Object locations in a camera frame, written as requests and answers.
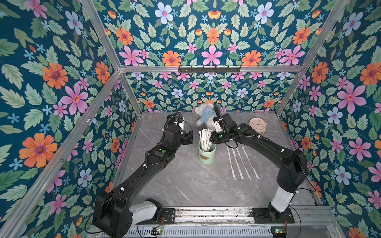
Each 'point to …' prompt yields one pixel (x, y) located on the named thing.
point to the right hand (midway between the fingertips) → (214, 135)
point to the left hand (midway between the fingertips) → (187, 129)
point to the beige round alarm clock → (258, 124)
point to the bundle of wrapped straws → (205, 143)
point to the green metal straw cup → (207, 157)
